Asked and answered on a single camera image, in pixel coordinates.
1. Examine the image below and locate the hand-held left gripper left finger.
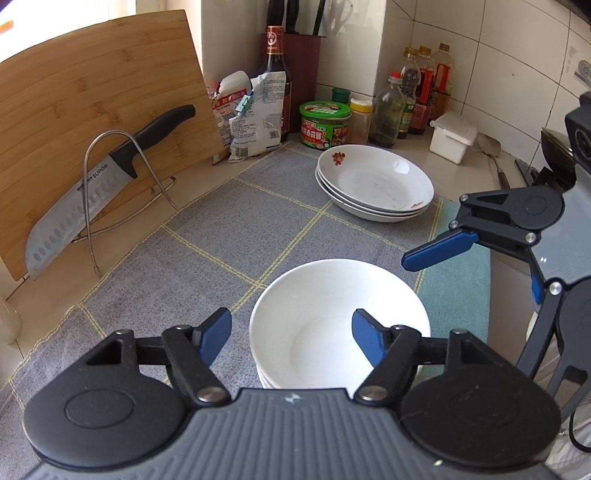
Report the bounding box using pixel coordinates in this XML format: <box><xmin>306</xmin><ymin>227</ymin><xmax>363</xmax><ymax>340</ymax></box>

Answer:
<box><xmin>76</xmin><ymin>307</ymin><xmax>232</xmax><ymax>407</ymax></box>

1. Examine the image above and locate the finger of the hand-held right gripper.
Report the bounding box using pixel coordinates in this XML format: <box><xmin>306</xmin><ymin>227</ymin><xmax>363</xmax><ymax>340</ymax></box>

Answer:
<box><xmin>515</xmin><ymin>271</ymin><xmax>566</xmax><ymax>381</ymax></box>
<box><xmin>401</xmin><ymin>188</ymin><xmax>539</xmax><ymax>273</ymax></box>

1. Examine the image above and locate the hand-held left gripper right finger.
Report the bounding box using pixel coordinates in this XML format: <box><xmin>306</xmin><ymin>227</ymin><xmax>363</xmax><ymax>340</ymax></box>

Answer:
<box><xmin>352</xmin><ymin>308</ymin><xmax>497</xmax><ymax>407</ymax></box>

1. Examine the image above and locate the white bowl with pink flowers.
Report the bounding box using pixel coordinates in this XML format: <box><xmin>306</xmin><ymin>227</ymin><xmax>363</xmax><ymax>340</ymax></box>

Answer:
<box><xmin>249</xmin><ymin>259</ymin><xmax>432</xmax><ymax>391</ymax></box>
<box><xmin>261</xmin><ymin>371</ymin><xmax>296</xmax><ymax>391</ymax></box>
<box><xmin>255</xmin><ymin>355</ymin><xmax>287</xmax><ymax>386</ymax></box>

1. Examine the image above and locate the white plate with fruit print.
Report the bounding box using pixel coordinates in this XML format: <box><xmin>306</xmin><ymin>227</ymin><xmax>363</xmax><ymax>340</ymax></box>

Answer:
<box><xmin>325</xmin><ymin>191</ymin><xmax>428</xmax><ymax>224</ymax></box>
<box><xmin>318</xmin><ymin>178</ymin><xmax>432</xmax><ymax>220</ymax></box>
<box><xmin>316</xmin><ymin>144</ymin><xmax>435</xmax><ymax>215</ymax></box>

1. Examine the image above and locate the teal cloth mat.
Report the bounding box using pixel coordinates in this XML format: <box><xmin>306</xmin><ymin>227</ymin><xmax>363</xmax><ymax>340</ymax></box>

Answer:
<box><xmin>413</xmin><ymin>196</ymin><xmax>491</xmax><ymax>344</ymax></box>

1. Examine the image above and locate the black wok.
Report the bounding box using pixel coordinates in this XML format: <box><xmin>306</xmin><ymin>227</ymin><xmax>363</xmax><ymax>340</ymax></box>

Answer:
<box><xmin>540</xmin><ymin>128</ymin><xmax>578</xmax><ymax>186</ymax></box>

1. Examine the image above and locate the metal spatula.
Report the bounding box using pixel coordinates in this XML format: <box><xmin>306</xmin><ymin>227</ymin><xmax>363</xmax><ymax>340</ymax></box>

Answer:
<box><xmin>477</xmin><ymin>133</ymin><xmax>512</xmax><ymax>190</ymax></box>

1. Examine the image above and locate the grey checked table mat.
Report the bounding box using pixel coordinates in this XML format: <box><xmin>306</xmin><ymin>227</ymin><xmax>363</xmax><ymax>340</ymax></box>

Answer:
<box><xmin>0</xmin><ymin>141</ymin><xmax>458</xmax><ymax>480</ymax></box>

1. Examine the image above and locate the white lidded seasoning box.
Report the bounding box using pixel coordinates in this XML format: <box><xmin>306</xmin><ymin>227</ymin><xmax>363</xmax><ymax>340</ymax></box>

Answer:
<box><xmin>429</xmin><ymin>112</ymin><xmax>478</xmax><ymax>165</ymax></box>

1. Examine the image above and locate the clear bottle with dark liquid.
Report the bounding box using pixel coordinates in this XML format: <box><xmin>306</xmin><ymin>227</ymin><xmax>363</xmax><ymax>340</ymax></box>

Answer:
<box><xmin>369</xmin><ymin>72</ymin><xmax>406</xmax><ymax>148</ymax></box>

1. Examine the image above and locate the red-labelled sauce bottle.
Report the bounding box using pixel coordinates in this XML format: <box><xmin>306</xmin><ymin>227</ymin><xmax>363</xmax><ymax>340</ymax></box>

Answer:
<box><xmin>409</xmin><ymin>45</ymin><xmax>437</xmax><ymax>136</ymax></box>

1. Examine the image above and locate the yellow lid jar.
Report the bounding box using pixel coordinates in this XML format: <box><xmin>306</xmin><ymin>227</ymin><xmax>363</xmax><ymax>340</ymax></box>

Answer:
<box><xmin>349</xmin><ymin>98</ymin><xmax>373</xmax><ymax>145</ymax></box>

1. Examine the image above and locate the dark soy sauce bottle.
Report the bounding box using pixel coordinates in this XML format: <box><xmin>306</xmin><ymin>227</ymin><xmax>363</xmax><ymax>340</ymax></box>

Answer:
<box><xmin>399</xmin><ymin>47</ymin><xmax>422</xmax><ymax>139</ymax></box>

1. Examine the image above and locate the green-lidded sauce jar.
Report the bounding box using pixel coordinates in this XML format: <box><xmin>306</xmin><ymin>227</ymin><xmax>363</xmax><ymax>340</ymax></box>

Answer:
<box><xmin>299</xmin><ymin>100</ymin><xmax>352</xmax><ymax>150</ymax></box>

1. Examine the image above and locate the white plastic seasoning bag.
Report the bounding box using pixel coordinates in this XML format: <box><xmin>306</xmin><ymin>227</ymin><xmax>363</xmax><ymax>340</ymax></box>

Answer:
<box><xmin>228</xmin><ymin>73</ymin><xmax>284</xmax><ymax>163</ymax></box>

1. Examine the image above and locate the dark red knife block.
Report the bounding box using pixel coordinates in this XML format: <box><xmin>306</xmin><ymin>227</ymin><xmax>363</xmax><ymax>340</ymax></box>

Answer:
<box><xmin>283</xmin><ymin>32</ymin><xmax>327</xmax><ymax>136</ymax></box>

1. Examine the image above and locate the orange and white seasoning packet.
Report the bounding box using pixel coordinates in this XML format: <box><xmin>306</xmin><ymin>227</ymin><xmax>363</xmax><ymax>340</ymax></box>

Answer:
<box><xmin>213</xmin><ymin>71</ymin><xmax>252</xmax><ymax>148</ymax></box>

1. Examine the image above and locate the dark vinegar bottle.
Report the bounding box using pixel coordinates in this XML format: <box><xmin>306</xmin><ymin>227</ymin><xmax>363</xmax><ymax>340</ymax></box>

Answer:
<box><xmin>264</xmin><ymin>25</ymin><xmax>293</xmax><ymax>142</ymax></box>

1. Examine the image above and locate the bamboo cutting board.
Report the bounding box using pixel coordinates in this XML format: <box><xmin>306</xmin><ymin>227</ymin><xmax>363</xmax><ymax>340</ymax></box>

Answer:
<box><xmin>0</xmin><ymin>9</ymin><xmax>222</xmax><ymax>281</ymax></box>

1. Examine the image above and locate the metal wire rack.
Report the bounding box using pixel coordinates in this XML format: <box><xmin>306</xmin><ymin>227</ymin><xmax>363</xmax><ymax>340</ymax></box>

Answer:
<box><xmin>76</xmin><ymin>130</ymin><xmax>178</xmax><ymax>276</ymax></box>

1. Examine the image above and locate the black-handled kitchen knife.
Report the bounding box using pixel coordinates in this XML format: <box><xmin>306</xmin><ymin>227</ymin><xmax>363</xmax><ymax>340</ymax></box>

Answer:
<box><xmin>25</xmin><ymin>104</ymin><xmax>197</xmax><ymax>280</ymax></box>

